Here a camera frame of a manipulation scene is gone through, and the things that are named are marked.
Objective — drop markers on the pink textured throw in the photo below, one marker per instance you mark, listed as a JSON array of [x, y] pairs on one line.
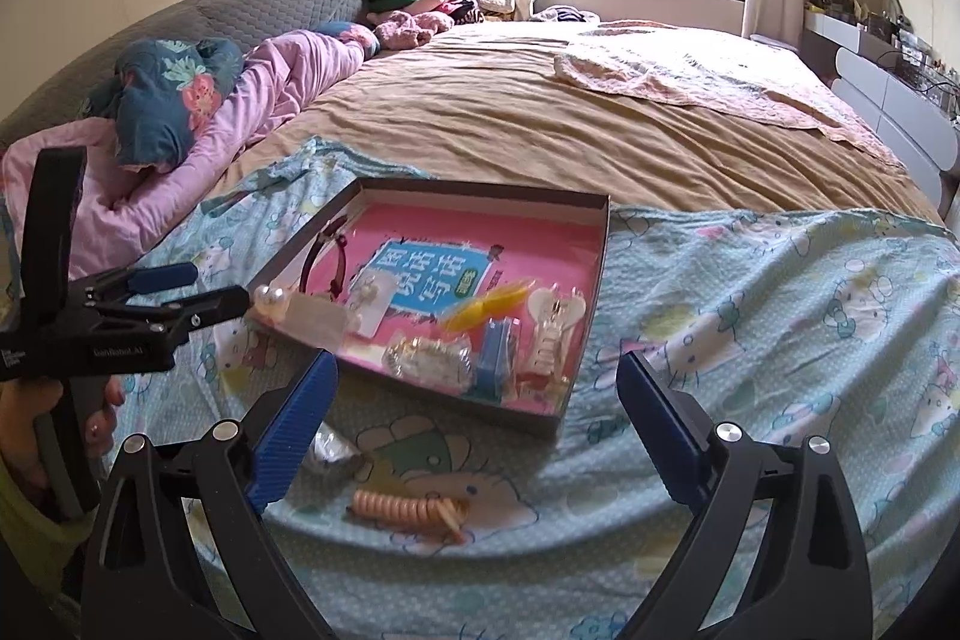
[[712, 78]]

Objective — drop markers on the blue floral pillow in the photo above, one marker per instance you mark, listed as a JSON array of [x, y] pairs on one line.
[[165, 108]]

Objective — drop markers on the pink quilt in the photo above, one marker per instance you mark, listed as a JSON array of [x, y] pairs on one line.
[[262, 85]]

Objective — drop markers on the pearl hair clip packet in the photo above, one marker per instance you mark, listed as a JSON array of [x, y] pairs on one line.
[[315, 321]]

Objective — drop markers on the yellow hair clip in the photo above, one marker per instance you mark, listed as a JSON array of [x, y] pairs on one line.
[[480, 310]]

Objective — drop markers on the beige blanket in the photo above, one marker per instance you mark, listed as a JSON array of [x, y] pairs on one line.
[[525, 115]]

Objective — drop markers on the pink book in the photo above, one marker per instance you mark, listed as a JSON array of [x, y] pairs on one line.
[[540, 235]]

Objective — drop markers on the crumpled clear plastic packet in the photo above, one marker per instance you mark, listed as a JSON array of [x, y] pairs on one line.
[[334, 452]]

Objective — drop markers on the cartoon cat printed blanket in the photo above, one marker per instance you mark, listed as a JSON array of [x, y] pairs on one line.
[[750, 347]]

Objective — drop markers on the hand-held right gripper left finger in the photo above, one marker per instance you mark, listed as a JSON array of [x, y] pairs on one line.
[[300, 422]]

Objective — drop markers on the blue hair clip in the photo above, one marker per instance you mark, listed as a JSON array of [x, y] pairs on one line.
[[495, 362]]

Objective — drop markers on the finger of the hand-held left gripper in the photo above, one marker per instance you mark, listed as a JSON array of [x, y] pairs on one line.
[[210, 306], [161, 276]]

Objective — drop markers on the cream hair claw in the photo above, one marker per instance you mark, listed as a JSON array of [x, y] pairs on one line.
[[551, 317]]

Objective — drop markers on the clear hair claw packet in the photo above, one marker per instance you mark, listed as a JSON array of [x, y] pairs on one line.
[[427, 359]]

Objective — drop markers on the dark red headband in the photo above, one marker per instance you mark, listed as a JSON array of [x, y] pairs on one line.
[[339, 265]]

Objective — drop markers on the person's left hand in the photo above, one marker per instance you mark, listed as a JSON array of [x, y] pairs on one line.
[[19, 422]]

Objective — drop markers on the shallow cardboard box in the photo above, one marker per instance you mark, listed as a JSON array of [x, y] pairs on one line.
[[480, 195]]

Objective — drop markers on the grey quilted headboard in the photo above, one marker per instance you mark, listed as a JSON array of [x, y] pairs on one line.
[[247, 3]]

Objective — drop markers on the white vanity desk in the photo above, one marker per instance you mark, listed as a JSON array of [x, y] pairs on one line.
[[885, 93]]

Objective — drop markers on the person's green shirt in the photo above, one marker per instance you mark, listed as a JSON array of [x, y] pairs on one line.
[[30, 535]]

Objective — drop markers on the bow earrings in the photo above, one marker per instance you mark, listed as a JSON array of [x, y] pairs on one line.
[[371, 302]]

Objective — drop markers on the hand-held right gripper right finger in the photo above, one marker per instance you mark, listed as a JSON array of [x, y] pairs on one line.
[[660, 415]]

